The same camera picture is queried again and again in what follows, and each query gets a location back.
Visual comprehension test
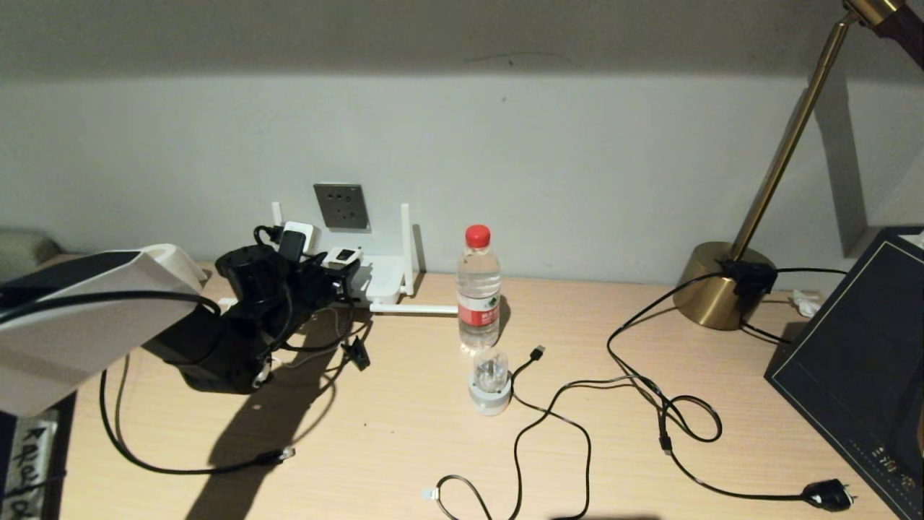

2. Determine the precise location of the black inline switch box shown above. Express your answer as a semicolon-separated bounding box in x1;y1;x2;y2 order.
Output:
716;261;779;304

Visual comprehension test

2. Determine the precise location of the grey wall socket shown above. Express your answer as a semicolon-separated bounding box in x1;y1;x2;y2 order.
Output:
313;183;372;233

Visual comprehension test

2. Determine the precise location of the black usb cable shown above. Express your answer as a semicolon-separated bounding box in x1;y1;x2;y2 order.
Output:
423;346;669;520

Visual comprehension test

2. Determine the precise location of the small white dome humidifier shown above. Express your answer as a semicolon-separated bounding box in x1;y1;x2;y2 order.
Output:
468;347;513;415

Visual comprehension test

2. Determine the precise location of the small black clip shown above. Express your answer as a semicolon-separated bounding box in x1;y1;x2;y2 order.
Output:
342;338;372;372

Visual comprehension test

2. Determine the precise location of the white wifi router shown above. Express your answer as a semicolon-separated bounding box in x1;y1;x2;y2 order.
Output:
217;202;458;316

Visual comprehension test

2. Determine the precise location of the white toilet paper roll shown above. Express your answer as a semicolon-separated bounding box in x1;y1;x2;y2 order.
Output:
144;243;212;293

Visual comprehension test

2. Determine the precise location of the black ethernet cable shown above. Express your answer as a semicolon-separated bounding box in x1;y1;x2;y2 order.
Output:
100;354;297;476

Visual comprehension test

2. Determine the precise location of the clear water bottle red cap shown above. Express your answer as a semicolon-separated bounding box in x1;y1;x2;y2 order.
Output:
456;225;502;352

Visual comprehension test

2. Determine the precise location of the brass desk lamp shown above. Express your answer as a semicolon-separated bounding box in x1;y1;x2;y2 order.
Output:
672;0;924;332

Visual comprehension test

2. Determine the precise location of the black lamp power cord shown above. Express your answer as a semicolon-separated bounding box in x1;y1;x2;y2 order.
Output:
605;271;858;512

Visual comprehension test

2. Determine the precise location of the thin black cable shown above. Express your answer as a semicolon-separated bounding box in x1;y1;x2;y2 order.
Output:
736;269;845;346

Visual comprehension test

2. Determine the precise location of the white power adapter plug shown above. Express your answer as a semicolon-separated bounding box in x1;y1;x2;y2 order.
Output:
278;221;319;257

